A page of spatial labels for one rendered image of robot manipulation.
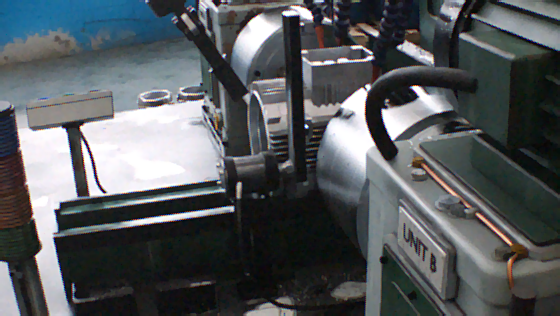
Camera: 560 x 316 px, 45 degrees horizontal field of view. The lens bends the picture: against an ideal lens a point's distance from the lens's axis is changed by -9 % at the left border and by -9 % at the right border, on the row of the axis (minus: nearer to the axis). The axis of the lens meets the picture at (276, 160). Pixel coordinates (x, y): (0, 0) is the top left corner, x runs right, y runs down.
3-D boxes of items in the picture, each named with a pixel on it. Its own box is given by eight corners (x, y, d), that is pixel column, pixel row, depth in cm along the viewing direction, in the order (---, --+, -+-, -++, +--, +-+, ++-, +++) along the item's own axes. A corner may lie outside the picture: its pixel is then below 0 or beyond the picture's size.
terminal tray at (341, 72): (360, 84, 128) (359, 45, 125) (383, 101, 118) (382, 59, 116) (295, 91, 125) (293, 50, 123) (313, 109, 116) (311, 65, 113)
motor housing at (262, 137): (354, 156, 137) (352, 58, 130) (392, 196, 120) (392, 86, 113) (249, 171, 133) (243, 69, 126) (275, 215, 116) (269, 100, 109)
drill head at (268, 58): (321, 89, 179) (317, -9, 170) (377, 139, 146) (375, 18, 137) (221, 102, 174) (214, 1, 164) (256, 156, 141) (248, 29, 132)
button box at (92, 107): (114, 119, 139) (111, 92, 139) (114, 115, 132) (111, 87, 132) (32, 131, 135) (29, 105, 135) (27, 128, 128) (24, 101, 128)
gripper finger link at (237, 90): (226, 59, 121) (226, 60, 120) (248, 91, 124) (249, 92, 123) (211, 70, 121) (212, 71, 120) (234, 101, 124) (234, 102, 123)
